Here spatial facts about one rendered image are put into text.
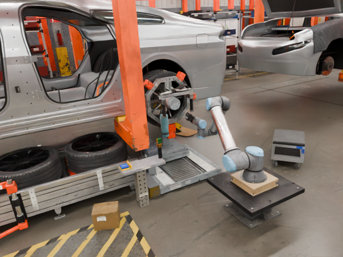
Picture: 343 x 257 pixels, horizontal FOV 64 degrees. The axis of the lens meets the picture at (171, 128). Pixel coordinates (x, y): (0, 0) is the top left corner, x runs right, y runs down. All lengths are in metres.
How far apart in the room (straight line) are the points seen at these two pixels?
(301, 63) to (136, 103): 3.15
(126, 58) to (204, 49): 1.28
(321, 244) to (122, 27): 2.37
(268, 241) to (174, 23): 2.38
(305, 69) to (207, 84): 2.00
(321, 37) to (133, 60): 3.35
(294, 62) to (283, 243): 3.20
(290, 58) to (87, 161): 3.56
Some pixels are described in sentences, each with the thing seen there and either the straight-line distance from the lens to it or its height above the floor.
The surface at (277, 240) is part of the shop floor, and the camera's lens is 2.51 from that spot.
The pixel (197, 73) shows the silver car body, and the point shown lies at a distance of 3.45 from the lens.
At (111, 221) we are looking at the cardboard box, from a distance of 2.59.
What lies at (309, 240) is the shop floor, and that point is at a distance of 2.59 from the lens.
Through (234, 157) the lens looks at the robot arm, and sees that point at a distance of 2.33.
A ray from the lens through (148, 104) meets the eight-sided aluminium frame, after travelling 3.03.
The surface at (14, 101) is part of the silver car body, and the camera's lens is 2.96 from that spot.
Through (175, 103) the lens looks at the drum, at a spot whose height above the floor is 0.86.
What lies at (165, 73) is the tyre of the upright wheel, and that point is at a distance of 3.14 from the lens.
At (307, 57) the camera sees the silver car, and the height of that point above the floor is 1.05.
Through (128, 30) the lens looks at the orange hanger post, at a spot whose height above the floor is 1.64.
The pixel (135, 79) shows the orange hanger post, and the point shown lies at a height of 1.22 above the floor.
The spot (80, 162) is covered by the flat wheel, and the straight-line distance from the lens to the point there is 2.92.
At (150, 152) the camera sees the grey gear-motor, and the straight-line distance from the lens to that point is 2.98.
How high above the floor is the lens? 1.67
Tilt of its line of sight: 21 degrees down
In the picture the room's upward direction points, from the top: 4 degrees counter-clockwise
